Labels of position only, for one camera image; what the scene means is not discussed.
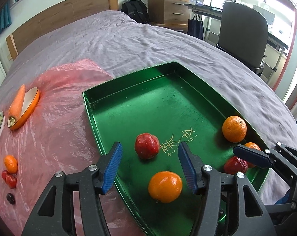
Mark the wooden headboard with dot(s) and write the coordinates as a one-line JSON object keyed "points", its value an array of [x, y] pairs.
{"points": [[65, 12]]}

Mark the carrot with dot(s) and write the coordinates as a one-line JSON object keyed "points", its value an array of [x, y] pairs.
{"points": [[17, 103]]}

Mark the grey desk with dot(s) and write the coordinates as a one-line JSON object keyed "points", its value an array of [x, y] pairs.
{"points": [[207, 11]]}

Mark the dark blue bag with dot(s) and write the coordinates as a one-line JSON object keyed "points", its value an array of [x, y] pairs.
{"points": [[195, 28]]}

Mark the red apple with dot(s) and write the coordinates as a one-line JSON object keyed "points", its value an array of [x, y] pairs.
{"points": [[147, 145]]}

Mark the grey office chair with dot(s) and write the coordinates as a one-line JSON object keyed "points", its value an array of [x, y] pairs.
{"points": [[242, 29]]}

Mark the black backpack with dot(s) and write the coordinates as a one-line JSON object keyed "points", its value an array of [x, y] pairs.
{"points": [[135, 11]]}

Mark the pink plastic sheet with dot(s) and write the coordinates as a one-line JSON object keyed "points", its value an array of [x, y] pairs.
{"points": [[60, 127]]}

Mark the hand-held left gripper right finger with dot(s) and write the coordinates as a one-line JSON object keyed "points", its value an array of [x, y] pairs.
{"points": [[187, 169]]}

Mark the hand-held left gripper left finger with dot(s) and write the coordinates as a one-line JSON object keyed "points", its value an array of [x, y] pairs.
{"points": [[111, 169]]}

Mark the orange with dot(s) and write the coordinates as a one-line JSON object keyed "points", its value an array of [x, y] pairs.
{"points": [[10, 163], [253, 146], [165, 186], [234, 129]]}

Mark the dark purple plum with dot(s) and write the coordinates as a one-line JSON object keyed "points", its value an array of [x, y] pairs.
{"points": [[10, 198]]}

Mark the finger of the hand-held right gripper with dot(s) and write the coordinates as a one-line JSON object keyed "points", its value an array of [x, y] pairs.
{"points": [[249, 153], [281, 207]]}

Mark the wooden dresser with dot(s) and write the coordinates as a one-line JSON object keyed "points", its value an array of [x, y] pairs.
{"points": [[168, 11]]}

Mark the orange oval dish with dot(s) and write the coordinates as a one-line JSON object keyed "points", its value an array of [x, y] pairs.
{"points": [[30, 103]]}

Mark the green rectangular tray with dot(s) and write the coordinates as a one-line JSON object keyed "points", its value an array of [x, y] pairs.
{"points": [[151, 108]]}

